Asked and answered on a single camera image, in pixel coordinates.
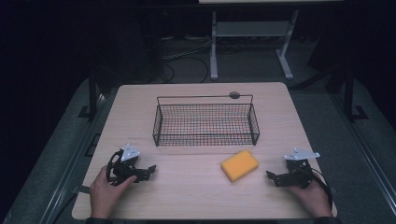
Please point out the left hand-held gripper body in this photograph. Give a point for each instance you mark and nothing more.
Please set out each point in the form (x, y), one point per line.
(128, 155)

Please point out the black metal stand post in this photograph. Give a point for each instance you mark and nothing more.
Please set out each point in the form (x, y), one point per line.
(350, 93)
(92, 96)

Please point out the aluminium floor rail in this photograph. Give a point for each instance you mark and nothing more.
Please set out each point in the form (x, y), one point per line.
(74, 155)
(364, 149)

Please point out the yellow sponge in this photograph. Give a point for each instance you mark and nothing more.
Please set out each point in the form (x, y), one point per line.
(239, 165)

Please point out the white metal desk frame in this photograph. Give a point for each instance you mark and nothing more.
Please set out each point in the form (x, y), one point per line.
(252, 29)

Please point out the person's right hand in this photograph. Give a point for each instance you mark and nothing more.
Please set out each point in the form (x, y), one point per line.
(311, 199)

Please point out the person's left hand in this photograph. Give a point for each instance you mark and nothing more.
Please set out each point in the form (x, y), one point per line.
(104, 194)

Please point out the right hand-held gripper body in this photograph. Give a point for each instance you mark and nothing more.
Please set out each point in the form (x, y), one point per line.
(298, 169)

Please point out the dark round table grommet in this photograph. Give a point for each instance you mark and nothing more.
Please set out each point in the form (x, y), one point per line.
(234, 95)

